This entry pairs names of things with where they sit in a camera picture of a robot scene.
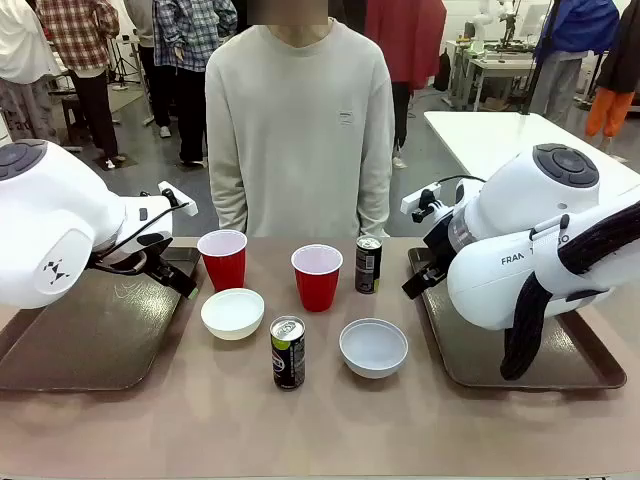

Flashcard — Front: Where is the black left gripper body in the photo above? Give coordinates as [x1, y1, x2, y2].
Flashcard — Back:
[132, 230, 176, 276]

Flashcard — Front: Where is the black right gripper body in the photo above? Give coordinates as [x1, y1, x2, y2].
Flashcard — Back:
[422, 210, 459, 274]

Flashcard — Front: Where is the red plastic cup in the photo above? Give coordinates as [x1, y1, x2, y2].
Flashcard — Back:
[196, 229, 249, 293]
[290, 244, 345, 314]

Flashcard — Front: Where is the black drink can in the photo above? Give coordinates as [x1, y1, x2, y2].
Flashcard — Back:
[269, 315, 307, 392]
[354, 235, 384, 295]

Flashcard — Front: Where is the white bowl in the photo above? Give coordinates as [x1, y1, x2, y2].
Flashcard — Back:
[200, 287, 266, 342]

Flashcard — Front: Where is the pale grey bowl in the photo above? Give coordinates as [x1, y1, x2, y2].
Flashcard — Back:
[338, 318, 409, 380]

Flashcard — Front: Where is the person's right forearm beige sleeve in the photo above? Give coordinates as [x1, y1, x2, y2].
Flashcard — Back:
[207, 144, 250, 236]

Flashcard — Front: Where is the person's left forearm beige sleeve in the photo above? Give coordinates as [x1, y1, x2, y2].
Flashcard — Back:
[355, 144, 394, 239]

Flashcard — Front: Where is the brown plastic tray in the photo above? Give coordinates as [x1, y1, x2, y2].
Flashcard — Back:
[0, 245, 204, 392]
[407, 246, 629, 391]

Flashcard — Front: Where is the white table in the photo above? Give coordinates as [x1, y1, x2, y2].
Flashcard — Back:
[423, 110, 640, 201]

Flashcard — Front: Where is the black stool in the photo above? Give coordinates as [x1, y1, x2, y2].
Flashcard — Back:
[59, 93, 90, 151]

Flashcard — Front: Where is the bystander in grey top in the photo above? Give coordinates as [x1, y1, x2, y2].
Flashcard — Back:
[122, 0, 174, 139]

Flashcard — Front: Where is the black bag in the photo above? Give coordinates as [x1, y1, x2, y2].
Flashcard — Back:
[432, 48, 452, 93]

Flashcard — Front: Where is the black tripod stand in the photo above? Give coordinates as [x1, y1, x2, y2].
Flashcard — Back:
[109, 37, 144, 92]

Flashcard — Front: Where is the person in beige sweatshirt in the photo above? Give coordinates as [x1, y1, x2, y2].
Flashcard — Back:
[204, 0, 396, 239]

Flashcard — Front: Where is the white workbench desk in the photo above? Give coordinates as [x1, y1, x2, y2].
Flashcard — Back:
[444, 38, 539, 112]

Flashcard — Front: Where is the bystander in red top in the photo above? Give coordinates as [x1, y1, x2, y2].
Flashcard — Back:
[363, 0, 449, 170]

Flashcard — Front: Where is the black pole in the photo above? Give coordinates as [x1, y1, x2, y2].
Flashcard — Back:
[519, 0, 557, 117]

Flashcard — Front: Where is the bystander in blue plaid shirt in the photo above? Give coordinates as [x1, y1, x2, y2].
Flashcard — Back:
[152, 0, 240, 167]

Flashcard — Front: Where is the bystander in orange trousers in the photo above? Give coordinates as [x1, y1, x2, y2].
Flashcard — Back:
[583, 0, 640, 140]

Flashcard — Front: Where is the bystander in red plaid shirt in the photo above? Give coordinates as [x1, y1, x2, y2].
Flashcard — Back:
[34, 0, 126, 170]

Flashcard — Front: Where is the bystander in white top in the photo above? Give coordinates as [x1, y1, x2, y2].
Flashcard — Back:
[0, 0, 64, 144]

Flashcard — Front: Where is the bystander in blue jacket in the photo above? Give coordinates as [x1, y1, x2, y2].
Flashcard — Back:
[530, 0, 621, 126]

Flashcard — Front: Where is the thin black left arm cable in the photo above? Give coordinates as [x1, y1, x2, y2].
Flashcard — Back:
[88, 201, 192, 276]

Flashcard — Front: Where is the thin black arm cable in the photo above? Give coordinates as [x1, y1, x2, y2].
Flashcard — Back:
[433, 174, 487, 191]
[88, 201, 192, 276]

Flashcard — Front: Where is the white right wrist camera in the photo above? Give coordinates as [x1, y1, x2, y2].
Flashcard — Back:
[400, 183, 444, 224]

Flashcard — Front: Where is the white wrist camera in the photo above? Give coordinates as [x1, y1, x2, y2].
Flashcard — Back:
[157, 180, 199, 217]
[400, 183, 444, 224]

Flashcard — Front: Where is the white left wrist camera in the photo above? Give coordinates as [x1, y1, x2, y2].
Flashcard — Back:
[157, 180, 199, 217]

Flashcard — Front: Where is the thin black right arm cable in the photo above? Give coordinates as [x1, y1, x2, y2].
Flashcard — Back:
[433, 174, 487, 191]

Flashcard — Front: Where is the black braided cable sleeve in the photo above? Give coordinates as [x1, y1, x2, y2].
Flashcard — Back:
[499, 202, 640, 382]

